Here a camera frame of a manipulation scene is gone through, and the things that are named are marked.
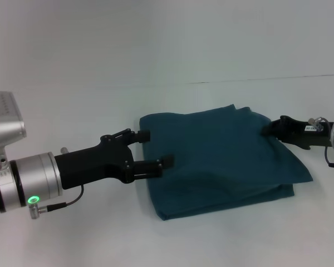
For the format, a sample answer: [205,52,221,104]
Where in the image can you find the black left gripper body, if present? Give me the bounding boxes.
[53,136,135,191]

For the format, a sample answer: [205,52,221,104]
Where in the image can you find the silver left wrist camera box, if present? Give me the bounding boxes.
[0,91,27,157]

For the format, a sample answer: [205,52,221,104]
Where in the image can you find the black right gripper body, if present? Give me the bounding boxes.
[267,115,333,151]

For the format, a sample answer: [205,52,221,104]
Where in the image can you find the thin black cable with plug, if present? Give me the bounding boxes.
[29,185,85,220]

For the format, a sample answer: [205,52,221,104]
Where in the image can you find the blue-green t-shirt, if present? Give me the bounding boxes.
[139,103,314,221]

